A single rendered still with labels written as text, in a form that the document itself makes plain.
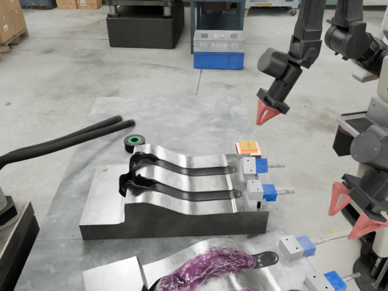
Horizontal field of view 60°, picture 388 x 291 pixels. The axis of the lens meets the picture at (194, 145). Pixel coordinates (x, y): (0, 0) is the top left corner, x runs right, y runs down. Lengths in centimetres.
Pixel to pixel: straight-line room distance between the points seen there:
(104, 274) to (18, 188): 188
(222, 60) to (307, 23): 321
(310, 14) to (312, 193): 160
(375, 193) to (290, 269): 27
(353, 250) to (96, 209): 119
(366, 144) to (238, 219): 41
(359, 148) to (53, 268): 75
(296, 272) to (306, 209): 144
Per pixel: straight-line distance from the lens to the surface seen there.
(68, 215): 108
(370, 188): 73
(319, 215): 226
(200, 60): 415
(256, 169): 103
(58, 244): 101
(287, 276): 84
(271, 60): 96
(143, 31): 489
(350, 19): 104
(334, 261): 167
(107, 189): 104
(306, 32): 98
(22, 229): 116
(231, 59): 414
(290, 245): 86
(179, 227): 93
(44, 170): 269
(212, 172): 103
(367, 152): 66
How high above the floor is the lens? 153
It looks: 34 degrees down
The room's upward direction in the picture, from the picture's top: straight up
